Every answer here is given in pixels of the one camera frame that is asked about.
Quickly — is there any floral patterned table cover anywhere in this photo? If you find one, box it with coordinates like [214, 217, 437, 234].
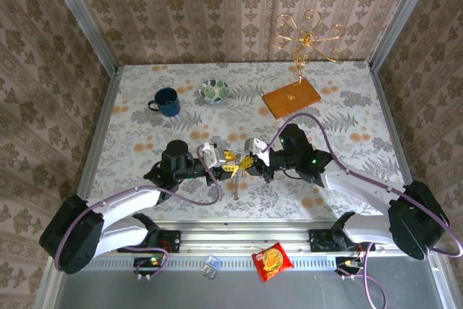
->
[81, 62, 413, 221]

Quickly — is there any blue enamel mug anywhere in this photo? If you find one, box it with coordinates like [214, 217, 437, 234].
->
[147, 87, 182, 118]

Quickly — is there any green leaf patterned bowl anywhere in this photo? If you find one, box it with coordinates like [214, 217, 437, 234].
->
[197, 78, 231, 106]

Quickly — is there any red snack packet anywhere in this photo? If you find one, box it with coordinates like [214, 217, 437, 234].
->
[252, 242, 293, 283]

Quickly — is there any small black controller board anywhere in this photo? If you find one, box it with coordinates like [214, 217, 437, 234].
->
[334, 255, 365, 271]
[133, 255, 168, 271]

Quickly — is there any small clear plastic piece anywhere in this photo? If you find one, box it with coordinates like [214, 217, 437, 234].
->
[200, 255, 221, 280]

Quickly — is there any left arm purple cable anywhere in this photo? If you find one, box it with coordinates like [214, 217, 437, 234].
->
[54, 148, 224, 274]

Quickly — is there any aluminium mounting rail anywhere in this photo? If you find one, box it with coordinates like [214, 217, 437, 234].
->
[151, 220, 362, 252]

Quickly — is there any aluminium table side rail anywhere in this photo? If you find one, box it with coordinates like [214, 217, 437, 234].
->
[77, 66, 122, 201]
[368, 62, 413, 183]

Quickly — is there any slotted grey cable duct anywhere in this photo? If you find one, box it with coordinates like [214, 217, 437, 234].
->
[86, 253, 362, 271]

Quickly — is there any purple controller cable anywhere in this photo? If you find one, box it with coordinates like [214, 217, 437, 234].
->
[339, 242, 388, 309]

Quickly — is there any aluminium frame post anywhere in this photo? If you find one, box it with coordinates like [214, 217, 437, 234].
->
[41, 0, 119, 75]
[368, 0, 441, 71]

